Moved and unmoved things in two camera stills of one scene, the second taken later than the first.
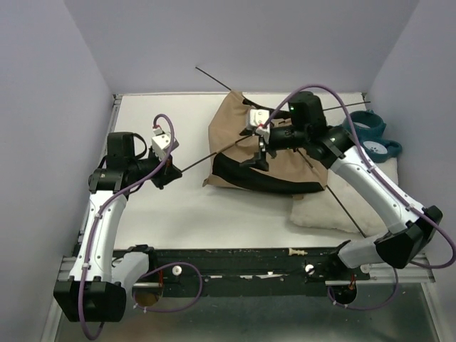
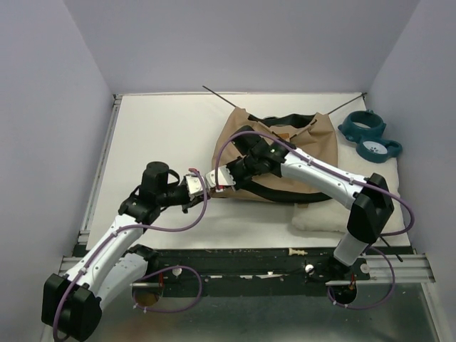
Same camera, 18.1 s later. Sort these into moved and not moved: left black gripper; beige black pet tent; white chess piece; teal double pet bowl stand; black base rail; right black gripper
Moved: beige black pet tent; right black gripper; left black gripper
Not moved: black base rail; white chess piece; teal double pet bowl stand
